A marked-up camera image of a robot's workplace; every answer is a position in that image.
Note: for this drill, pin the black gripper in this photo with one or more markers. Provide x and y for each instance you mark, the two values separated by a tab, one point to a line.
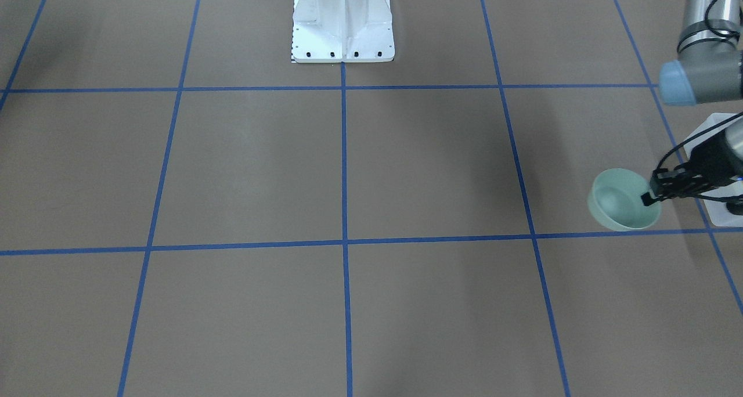
709	162

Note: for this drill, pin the mint green bowl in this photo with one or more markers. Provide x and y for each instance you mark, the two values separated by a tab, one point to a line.
614	201

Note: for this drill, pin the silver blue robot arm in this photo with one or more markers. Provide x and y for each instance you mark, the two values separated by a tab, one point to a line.
707	70

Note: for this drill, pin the translucent white storage box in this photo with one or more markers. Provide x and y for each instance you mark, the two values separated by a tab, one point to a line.
719	215

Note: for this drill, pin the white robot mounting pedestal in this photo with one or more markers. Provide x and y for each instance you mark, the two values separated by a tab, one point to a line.
331	31

